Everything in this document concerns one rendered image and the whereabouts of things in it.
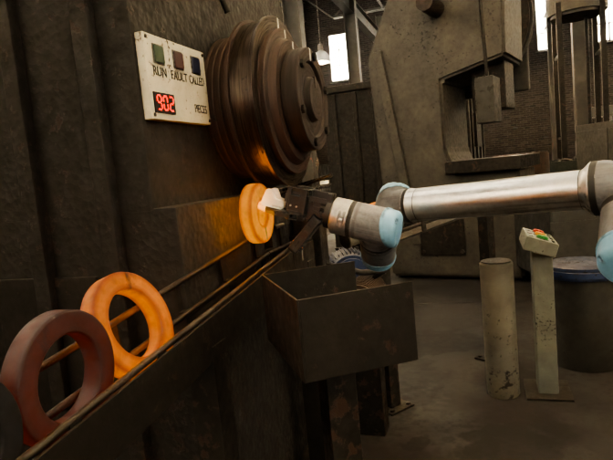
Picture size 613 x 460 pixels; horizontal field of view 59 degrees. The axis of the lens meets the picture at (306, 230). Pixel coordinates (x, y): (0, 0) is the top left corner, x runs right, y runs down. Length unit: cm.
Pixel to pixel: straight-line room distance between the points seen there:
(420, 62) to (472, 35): 40
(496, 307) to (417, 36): 260
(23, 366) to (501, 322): 172
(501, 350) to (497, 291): 22
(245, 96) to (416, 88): 295
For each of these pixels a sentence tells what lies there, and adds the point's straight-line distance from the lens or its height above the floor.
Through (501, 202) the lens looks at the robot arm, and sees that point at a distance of 131.
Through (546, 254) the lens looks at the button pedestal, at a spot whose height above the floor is 55.
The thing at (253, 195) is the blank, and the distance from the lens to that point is 135.
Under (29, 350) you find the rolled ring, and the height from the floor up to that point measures 73.
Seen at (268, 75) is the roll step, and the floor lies 117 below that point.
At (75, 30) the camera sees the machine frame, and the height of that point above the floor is 125.
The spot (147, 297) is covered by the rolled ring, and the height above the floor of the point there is 72.
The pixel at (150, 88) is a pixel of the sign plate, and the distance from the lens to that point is 123.
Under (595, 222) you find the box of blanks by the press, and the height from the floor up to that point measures 47.
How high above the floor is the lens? 92
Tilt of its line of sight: 6 degrees down
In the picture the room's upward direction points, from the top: 6 degrees counter-clockwise
